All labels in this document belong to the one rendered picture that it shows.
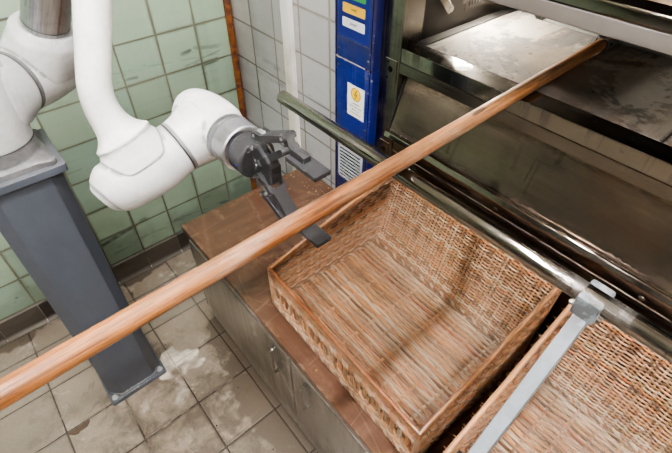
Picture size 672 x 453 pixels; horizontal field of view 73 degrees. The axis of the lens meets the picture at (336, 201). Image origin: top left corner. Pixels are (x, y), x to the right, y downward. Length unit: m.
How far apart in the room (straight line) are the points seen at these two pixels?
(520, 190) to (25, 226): 1.20
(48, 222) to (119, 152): 0.56
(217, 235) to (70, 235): 0.43
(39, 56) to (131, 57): 0.62
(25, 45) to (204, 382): 1.27
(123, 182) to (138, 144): 0.07
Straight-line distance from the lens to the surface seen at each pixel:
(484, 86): 1.11
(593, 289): 0.70
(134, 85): 1.89
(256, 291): 1.38
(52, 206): 1.35
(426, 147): 0.82
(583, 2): 0.81
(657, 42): 0.78
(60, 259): 1.45
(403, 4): 1.22
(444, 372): 1.25
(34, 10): 1.24
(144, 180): 0.85
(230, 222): 1.59
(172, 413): 1.91
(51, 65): 1.29
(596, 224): 1.10
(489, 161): 1.17
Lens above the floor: 1.66
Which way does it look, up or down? 41 degrees down
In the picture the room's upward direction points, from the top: straight up
